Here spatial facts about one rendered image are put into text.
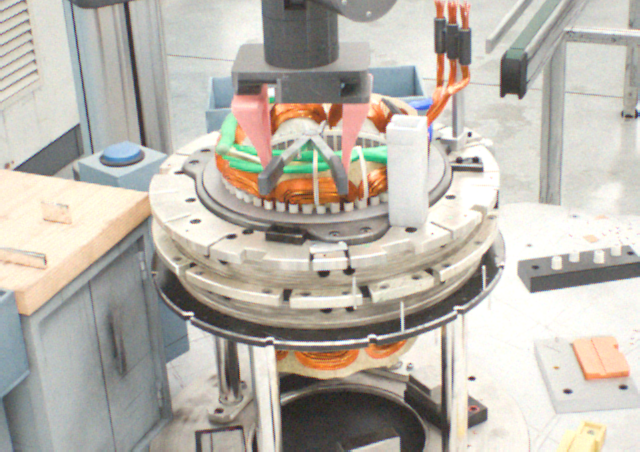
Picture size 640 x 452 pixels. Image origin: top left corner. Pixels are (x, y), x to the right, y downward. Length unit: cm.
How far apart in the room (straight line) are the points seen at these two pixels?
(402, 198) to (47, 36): 284
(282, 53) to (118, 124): 64
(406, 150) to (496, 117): 310
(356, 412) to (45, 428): 37
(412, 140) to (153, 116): 61
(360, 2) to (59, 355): 47
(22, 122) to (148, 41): 222
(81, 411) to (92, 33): 50
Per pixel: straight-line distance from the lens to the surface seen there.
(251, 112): 93
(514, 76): 242
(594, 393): 136
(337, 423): 134
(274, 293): 102
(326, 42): 92
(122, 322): 122
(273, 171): 96
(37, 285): 108
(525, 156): 382
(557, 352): 142
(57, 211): 116
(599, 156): 384
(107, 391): 122
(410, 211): 103
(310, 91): 92
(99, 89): 152
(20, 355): 109
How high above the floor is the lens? 158
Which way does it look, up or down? 27 degrees down
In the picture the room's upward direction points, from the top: 3 degrees counter-clockwise
